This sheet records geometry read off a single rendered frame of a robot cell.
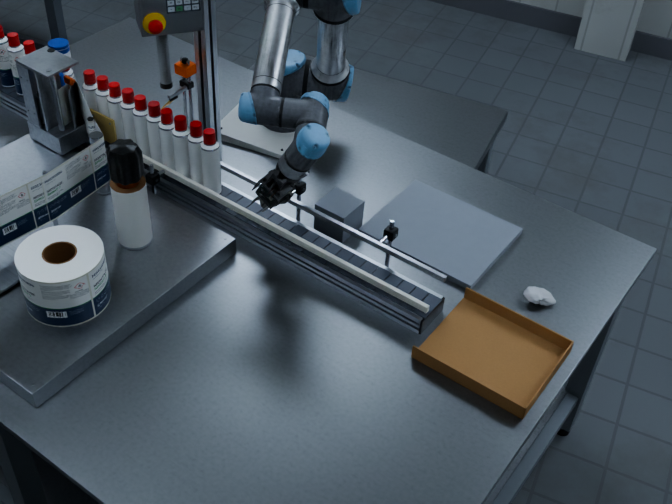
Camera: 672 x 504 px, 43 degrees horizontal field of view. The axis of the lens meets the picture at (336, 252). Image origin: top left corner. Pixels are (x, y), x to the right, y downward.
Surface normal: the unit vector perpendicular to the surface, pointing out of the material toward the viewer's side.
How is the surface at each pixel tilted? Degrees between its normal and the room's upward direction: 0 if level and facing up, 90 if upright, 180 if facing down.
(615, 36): 90
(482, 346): 0
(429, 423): 0
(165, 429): 0
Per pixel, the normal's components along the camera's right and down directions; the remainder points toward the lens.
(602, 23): -0.42, 0.59
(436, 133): 0.05, -0.74
